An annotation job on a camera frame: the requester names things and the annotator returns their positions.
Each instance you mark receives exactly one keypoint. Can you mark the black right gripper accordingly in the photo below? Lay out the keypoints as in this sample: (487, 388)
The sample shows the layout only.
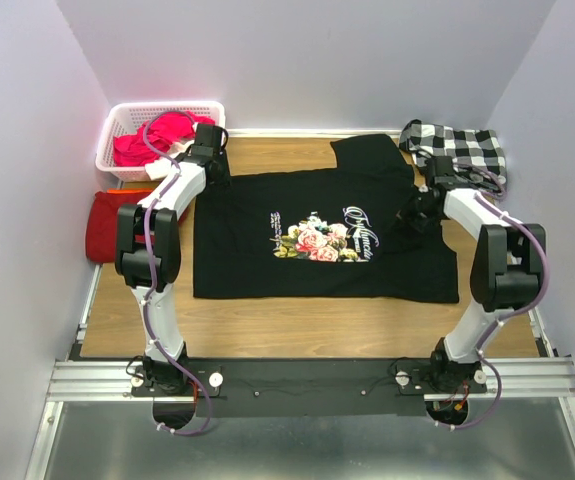
(412, 211)

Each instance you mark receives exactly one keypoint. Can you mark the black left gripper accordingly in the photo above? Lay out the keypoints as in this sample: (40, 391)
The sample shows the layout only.
(219, 170)

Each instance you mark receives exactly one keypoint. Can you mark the black floral print t-shirt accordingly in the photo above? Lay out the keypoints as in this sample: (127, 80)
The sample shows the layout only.
(321, 233)

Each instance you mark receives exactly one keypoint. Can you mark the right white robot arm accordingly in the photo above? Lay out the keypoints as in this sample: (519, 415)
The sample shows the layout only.
(509, 274)

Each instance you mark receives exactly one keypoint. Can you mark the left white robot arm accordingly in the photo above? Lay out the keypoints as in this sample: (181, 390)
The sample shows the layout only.
(148, 252)

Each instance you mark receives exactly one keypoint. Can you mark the white garment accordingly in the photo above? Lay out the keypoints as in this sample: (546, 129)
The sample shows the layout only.
(160, 168)

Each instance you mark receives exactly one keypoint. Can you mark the black white checkered shirt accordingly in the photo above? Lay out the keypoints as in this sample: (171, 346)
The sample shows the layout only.
(470, 147)

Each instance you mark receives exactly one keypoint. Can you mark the pink red garment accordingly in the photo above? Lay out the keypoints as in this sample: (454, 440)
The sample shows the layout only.
(149, 142)

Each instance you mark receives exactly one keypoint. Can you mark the white plastic laundry basket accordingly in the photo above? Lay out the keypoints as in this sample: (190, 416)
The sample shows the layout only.
(126, 118)

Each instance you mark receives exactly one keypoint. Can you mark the folded dark red t-shirt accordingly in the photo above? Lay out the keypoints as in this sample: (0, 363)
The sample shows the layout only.
(101, 229)

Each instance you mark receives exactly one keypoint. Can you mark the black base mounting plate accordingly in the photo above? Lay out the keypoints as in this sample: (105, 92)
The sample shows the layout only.
(270, 387)

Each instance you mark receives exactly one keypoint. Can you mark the white wall trim strip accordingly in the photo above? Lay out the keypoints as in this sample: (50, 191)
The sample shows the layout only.
(308, 133)

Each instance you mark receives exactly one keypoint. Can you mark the aluminium frame rail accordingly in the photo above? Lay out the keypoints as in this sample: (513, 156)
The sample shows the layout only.
(96, 429)

